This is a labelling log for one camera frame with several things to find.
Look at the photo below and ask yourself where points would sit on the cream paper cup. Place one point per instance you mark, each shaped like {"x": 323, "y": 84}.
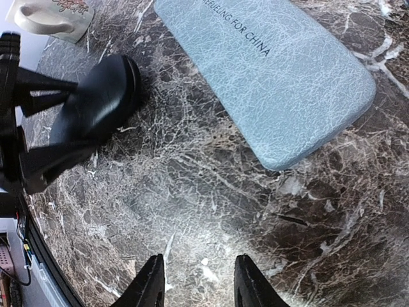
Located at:
{"x": 66, "y": 20}

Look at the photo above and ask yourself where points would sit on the black front rail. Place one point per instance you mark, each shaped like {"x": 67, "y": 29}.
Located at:
{"x": 24, "y": 217}

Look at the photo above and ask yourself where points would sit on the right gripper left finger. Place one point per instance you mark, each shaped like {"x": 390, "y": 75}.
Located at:
{"x": 148, "y": 288}

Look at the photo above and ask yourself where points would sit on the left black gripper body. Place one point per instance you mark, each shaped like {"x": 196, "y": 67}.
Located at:
{"x": 12, "y": 136}

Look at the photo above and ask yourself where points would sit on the black glasses case cream lining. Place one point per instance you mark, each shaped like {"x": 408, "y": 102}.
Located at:
{"x": 103, "y": 102}

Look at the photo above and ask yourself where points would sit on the grey glasses case green lining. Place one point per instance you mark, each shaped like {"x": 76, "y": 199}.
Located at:
{"x": 288, "y": 84}

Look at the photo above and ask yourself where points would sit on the white slotted cable duct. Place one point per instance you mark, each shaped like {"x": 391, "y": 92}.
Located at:
{"x": 45, "y": 288}

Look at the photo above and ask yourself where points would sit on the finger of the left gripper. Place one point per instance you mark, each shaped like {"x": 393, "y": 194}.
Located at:
{"x": 40, "y": 166}
{"x": 35, "y": 92}

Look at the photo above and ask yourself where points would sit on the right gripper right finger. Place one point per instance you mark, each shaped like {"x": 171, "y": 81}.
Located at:
{"x": 251, "y": 287}

